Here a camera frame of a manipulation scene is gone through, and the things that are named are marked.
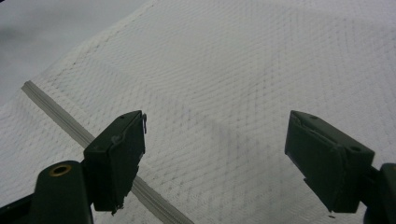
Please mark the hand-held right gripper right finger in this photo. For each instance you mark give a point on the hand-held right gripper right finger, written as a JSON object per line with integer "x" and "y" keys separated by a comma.
{"x": 327, "y": 161}

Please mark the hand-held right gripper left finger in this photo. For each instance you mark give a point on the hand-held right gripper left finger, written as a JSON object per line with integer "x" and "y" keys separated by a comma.
{"x": 115, "y": 161}

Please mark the white cloth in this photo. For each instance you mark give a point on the white cloth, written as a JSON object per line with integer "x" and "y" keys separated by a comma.
{"x": 218, "y": 77}

